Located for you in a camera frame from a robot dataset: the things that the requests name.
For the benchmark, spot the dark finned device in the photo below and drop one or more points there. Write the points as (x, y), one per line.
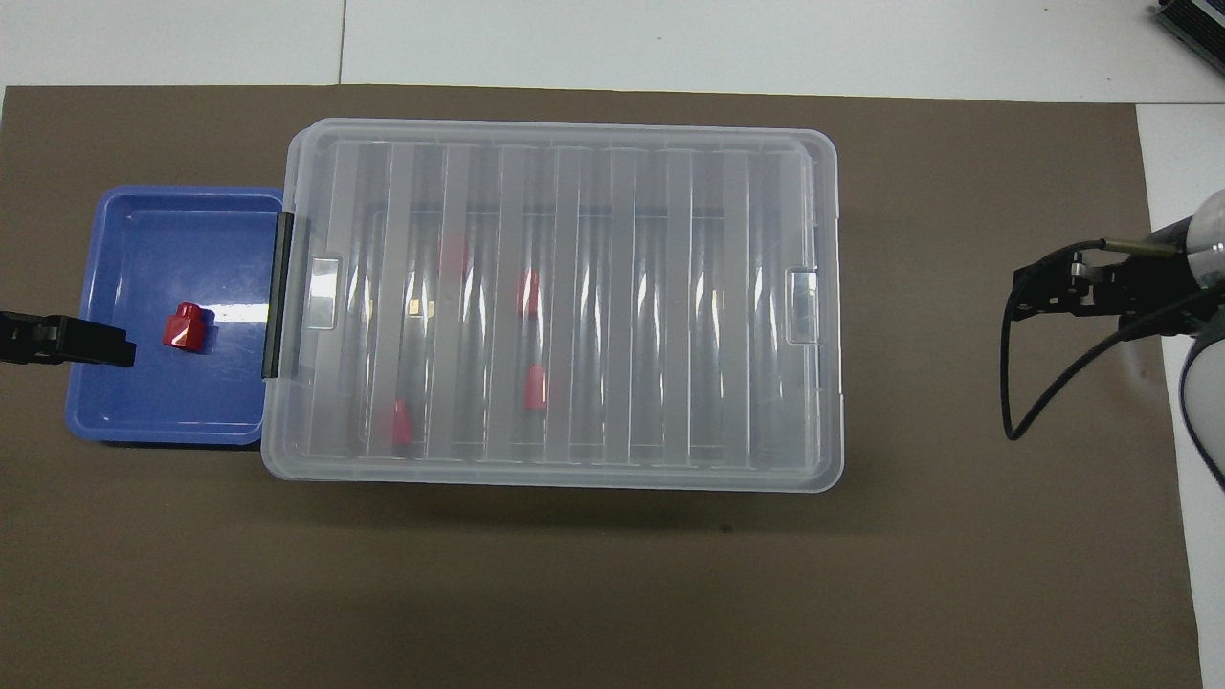
(1194, 24)

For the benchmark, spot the red block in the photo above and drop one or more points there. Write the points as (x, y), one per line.
(401, 424)
(528, 293)
(535, 388)
(184, 328)
(452, 255)

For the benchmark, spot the clear ribbed box lid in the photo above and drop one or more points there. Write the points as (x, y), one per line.
(622, 316)

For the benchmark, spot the blue plastic tray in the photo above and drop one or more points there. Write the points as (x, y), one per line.
(144, 402)

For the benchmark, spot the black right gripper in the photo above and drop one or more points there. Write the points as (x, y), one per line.
(1144, 287)

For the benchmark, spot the brown paper table mat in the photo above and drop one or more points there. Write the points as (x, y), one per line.
(612, 593)

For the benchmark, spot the clear plastic storage box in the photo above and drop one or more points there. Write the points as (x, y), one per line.
(274, 431)

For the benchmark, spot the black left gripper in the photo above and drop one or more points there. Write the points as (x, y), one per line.
(27, 338)

